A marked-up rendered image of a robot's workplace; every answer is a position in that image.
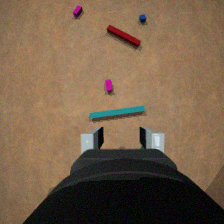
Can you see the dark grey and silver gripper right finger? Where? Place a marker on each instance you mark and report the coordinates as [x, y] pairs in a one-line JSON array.
[[150, 139]]

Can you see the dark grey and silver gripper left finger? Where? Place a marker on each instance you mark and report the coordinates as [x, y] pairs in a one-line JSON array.
[[92, 140]]

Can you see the red rod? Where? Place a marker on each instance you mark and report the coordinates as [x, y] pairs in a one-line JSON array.
[[126, 37]]

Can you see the small magenta block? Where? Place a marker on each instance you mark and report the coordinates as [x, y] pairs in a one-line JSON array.
[[77, 11], [108, 85]]

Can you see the small blue cube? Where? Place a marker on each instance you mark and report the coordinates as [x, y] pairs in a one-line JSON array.
[[142, 18]]

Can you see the turquoise rod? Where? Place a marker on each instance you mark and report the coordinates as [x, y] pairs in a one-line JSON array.
[[117, 111]]

